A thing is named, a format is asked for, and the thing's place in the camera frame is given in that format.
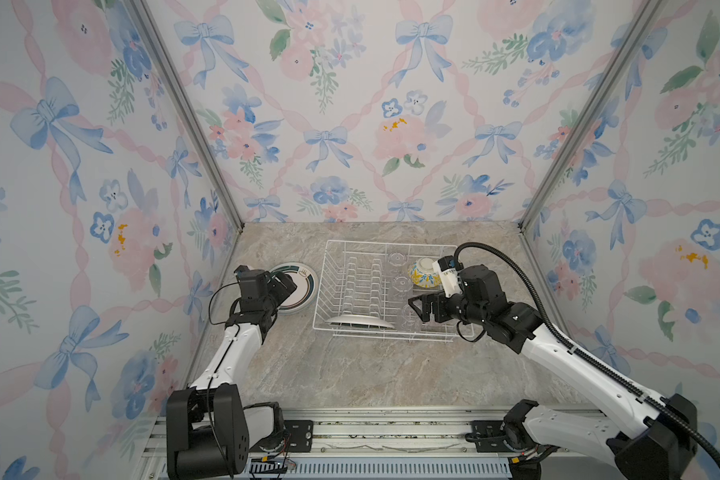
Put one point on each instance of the aluminium corner post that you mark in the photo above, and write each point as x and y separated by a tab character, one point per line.
156	47
634	35

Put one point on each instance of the left aluminium corner post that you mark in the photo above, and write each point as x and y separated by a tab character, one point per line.
156	47

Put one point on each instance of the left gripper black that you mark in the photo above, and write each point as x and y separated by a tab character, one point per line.
277	289

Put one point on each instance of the white wire dish rack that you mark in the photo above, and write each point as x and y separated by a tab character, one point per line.
355	280

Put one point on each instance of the clear glass tumbler back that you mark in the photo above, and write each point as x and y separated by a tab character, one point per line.
396	260

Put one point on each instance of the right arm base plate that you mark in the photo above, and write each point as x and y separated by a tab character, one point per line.
488	436

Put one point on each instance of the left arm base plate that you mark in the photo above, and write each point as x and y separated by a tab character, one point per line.
295	437

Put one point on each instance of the right aluminium corner post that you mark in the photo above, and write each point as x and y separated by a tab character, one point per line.
634	35

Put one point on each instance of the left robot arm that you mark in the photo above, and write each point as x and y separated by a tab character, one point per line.
209	432

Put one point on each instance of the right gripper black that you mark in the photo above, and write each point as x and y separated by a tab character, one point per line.
438	300

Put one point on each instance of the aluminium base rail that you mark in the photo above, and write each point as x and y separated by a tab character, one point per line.
393	443

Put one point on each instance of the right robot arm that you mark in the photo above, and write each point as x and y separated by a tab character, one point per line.
641	434

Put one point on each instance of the white plate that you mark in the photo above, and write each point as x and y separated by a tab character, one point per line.
360	321

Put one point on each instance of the green and red rimmed plate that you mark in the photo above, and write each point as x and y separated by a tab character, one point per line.
306	280

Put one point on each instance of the yellow patterned ceramic bowl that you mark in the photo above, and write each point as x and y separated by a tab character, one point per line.
423	274

